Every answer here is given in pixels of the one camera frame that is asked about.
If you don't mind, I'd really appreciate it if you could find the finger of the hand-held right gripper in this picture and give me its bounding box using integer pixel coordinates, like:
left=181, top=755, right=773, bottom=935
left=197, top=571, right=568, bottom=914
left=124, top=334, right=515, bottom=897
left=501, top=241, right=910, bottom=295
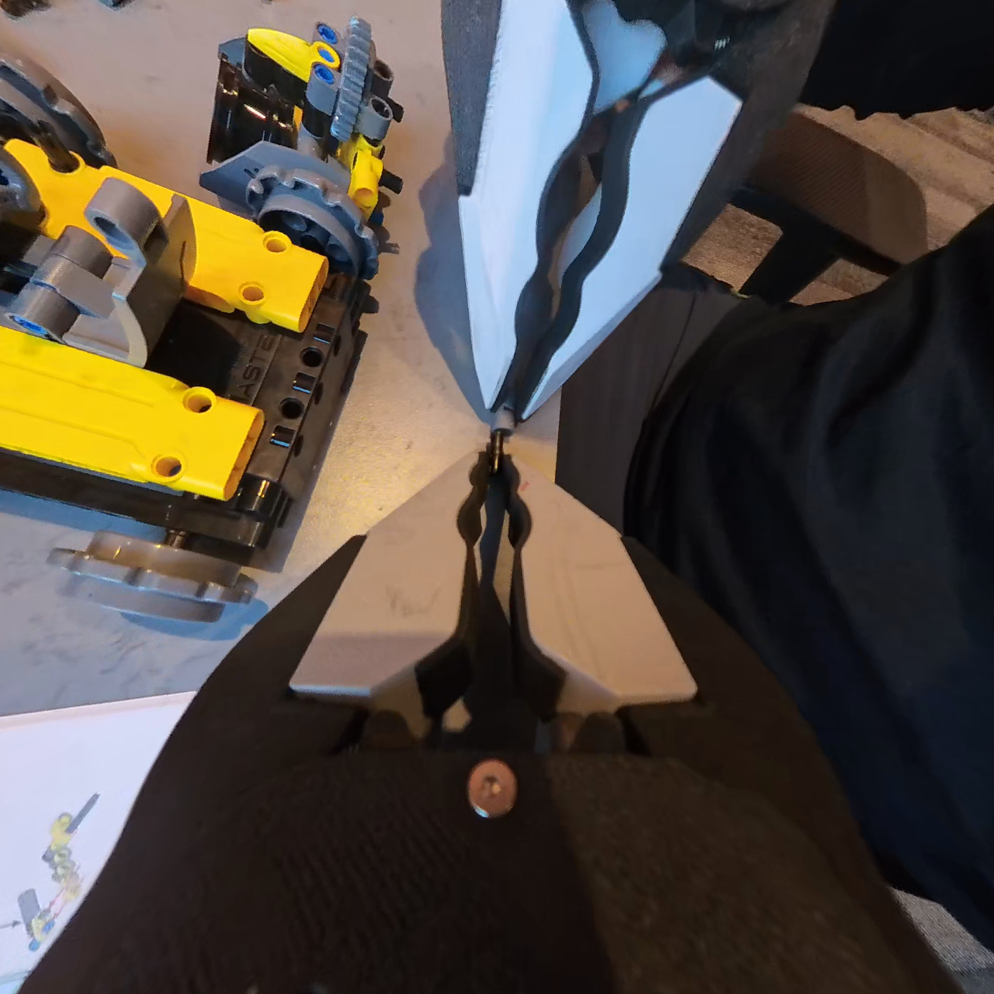
left=513, top=70, right=747, bottom=423
left=462, top=1, right=604, bottom=414

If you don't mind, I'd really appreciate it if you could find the white instruction booklet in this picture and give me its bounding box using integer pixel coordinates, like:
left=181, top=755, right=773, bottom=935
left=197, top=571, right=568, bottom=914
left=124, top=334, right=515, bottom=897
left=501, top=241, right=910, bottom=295
left=1, top=692, right=195, bottom=987

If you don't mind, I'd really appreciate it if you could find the yellow grey wheel assembly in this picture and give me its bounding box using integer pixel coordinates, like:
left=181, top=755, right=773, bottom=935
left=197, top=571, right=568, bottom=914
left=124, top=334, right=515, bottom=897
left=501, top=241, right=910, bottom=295
left=199, top=16, right=408, bottom=281

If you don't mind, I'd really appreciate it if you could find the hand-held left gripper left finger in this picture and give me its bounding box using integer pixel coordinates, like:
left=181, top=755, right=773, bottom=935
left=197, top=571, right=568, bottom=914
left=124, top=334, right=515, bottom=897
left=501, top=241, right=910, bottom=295
left=291, top=456, right=495, bottom=731

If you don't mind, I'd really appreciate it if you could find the yellow black toy vehicle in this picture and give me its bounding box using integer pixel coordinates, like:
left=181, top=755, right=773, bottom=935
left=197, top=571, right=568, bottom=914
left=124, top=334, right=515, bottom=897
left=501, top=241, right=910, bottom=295
left=1, top=55, right=382, bottom=622

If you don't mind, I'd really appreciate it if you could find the person's black top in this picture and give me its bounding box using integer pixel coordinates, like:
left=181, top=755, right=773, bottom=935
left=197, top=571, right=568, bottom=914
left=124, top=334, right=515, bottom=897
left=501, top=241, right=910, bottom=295
left=622, top=202, right=994, bottom=948

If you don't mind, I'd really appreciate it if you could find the black office chair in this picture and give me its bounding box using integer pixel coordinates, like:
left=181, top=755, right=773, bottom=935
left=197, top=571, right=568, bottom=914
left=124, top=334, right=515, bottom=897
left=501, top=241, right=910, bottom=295
left=684, top=101, right=994, bottom=312

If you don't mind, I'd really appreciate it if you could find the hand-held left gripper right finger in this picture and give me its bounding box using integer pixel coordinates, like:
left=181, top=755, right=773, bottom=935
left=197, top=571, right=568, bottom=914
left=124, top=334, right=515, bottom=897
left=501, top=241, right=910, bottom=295
left=501, top=456, right=697, bottom=719

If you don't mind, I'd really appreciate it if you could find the person's right forearm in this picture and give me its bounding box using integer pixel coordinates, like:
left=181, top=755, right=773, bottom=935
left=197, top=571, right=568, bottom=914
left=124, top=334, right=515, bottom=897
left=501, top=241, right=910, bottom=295
left=800, top=1, right=994, bottom=118

